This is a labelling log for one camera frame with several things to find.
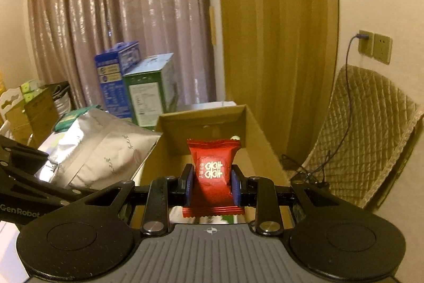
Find silver foil bag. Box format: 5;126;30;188
35;108;163;191

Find thin dark charging cable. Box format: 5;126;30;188
281;37;361;188

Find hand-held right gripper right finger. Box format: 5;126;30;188
231;164;335;236

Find green plastic bag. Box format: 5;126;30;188
54;107;101;133

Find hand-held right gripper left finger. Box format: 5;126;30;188
84;164;195;236

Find light green tissue packs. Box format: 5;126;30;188
19;79;46;103

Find beige wall socket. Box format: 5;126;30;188
358;30;375;57
372;33;393;65

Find pinkish pleated curtain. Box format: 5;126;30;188
28;0;220;112

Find yellow hanging strip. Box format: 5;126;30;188
208;6;218;47

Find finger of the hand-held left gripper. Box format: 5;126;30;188
0;167;99;204
0;135;50;168

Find white cardboard hanger flap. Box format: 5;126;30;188
0;87;26;125

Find quilted beige chair cushion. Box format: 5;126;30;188
288;64;424;211

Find red candy packet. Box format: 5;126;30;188
182;138;245;219

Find wooden door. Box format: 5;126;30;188
215;0;339;165

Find tall green carton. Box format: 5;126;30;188
123;53;180;131

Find brown storage cardboard box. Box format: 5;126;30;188
6;81;72;146

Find tall blue carton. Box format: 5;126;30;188
94;41;142;120

